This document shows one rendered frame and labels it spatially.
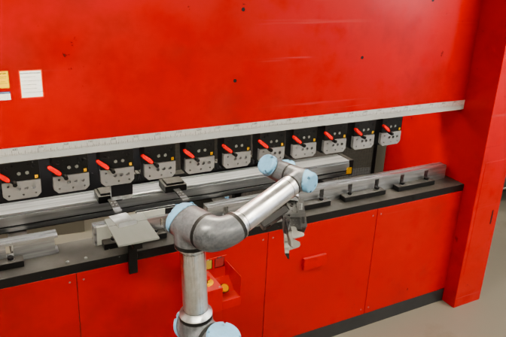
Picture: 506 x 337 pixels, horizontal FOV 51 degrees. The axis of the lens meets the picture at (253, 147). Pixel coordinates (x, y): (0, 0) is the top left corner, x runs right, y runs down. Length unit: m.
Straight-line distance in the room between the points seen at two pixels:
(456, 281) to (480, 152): 0.92
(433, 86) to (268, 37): 1.18
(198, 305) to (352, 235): 1.51
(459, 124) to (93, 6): 2.35
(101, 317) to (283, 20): 1.64
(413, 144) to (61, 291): 2.53
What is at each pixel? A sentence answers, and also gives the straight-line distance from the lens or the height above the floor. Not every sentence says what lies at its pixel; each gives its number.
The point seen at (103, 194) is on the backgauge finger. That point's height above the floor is 1.03.
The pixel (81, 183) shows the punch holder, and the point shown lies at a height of 1.20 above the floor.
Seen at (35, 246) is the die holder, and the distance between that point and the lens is 2.58.
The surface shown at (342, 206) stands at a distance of 3.08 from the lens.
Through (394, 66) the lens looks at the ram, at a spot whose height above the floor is 1.64.
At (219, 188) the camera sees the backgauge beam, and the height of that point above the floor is 0.94.
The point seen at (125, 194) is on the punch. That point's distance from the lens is 2.58.
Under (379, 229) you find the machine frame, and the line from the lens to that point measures 3.30.
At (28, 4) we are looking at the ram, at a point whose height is 1.97.
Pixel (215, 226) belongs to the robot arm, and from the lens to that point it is 1.62.
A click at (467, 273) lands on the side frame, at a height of 0.25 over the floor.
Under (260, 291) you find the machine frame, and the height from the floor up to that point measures 0.47.
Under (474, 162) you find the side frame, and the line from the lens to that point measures 3.60.
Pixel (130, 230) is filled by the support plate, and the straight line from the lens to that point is 2.48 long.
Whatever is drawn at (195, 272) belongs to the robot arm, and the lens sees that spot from 1.79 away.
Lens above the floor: 2.16
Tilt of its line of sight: 19 degrees down
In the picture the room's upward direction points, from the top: 3 degrees clockwise
